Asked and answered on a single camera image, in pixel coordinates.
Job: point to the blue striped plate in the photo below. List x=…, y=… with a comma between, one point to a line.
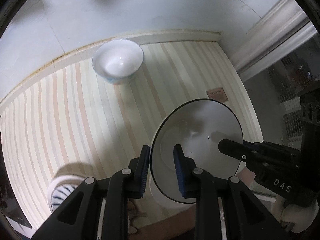
x=62, y=192

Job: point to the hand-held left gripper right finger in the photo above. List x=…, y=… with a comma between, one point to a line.
x=178, y=170

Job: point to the person's right hand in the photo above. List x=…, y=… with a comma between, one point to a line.
x=297, y=217

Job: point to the striped cat print table cloth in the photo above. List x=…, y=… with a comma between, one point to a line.
x=75, y=120

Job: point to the white bowl with dark rim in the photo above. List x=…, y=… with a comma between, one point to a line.
x=200, y=125

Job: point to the white door frame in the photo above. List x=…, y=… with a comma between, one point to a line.
x=275, y=30

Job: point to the glass sliding door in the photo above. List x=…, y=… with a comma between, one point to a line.
x=282, y=92

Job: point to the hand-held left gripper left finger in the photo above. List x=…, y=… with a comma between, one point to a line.
x=143, y=170

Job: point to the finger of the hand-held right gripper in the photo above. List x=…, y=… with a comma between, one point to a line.
x=240, y=151

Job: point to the white bowl with blue print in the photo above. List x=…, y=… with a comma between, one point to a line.
x=120, y=60

